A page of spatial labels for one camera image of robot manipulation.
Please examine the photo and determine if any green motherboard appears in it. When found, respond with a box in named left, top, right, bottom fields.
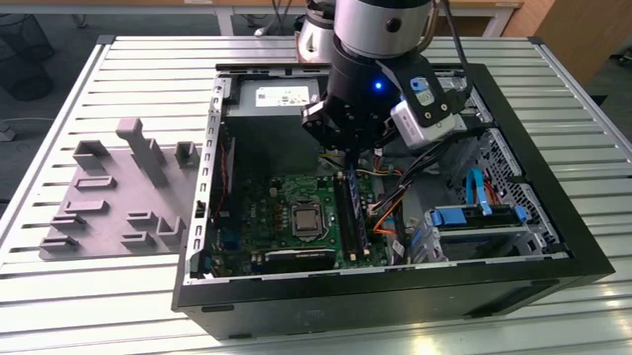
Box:
left=205, top=173, right=396, bottom=278

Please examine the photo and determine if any black cable with metal plug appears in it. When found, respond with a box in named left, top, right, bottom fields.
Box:
left=251, top=0, right=294, bottom=38

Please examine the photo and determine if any grey power supply unit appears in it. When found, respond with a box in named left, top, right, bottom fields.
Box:
left=221, top=76, right=330, bottom=177

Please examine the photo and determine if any silver disk bay cage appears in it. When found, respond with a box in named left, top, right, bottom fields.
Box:
left=424, top=205, right=569, bottom=263

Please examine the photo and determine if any black graphics card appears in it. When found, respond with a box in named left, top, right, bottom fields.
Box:
left=251, top=247, right=337, bottom=274

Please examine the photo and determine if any white frame wooden desk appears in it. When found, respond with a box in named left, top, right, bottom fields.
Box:
left=0, top=0, right=524, bottom=38

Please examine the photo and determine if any black wire waste basket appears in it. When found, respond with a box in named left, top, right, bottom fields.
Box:
left=0, top=14, right=55, bottom=103

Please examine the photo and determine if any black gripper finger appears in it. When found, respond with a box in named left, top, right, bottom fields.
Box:
left=350, top=109, right=397, bottom=166
left=301, top=99, right=354, bottom=166

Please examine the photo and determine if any blue flat data cable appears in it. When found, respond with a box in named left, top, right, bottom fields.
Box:
left=465, top=168, right=495, bottom=217

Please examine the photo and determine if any silver CPU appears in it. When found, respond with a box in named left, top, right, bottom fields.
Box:
left=294, top=209, right=322, bottom=230

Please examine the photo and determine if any black RAM slot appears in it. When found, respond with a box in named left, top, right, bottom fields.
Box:
left=333, top=172, right=358, bottom=260

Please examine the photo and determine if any grey parts rack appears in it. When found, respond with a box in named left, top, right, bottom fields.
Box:
left=38, top=117, right=206, bottom=261

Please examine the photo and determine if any black PC case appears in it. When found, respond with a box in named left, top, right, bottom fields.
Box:
left=170, top=62, right=618, bottom=340

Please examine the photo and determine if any red data cable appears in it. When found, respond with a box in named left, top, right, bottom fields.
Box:
left=483, top=177, right=501, bottom=208

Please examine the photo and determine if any hard disk in blue carrier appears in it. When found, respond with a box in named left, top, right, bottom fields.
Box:
left=427, top=205, right=528, bottom=232

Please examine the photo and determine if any black cable bundle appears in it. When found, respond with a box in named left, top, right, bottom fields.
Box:
left=392, top=142, right=495, bottom=203

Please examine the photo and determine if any wooden cabinet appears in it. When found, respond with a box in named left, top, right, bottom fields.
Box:
left=503, top=0, right=632, bottom=86

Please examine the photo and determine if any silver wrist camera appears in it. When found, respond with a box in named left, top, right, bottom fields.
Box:
left=389, top=99, right=468, bottom=149

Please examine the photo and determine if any blue RAM stick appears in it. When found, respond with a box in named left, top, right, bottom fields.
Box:
left=346, top=161, right=365, bottom=223

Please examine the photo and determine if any CPU socket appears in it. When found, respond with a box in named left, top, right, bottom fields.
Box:
left=289, top=199, right=332, bottom=240

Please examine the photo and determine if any black camera bracket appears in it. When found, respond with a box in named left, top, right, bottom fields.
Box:
left=377, top=55, right=468, bottom=125

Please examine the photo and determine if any red black twisted wire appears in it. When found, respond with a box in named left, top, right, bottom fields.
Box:
left=219, top=139, right=234, bottom=195

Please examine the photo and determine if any black camera cable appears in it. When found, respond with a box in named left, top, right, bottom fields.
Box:
left=443, top=0, right=472, bottom=74

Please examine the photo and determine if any orange wire bundle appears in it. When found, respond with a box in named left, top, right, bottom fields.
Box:
left=369, top=188, right=410, bottom=236

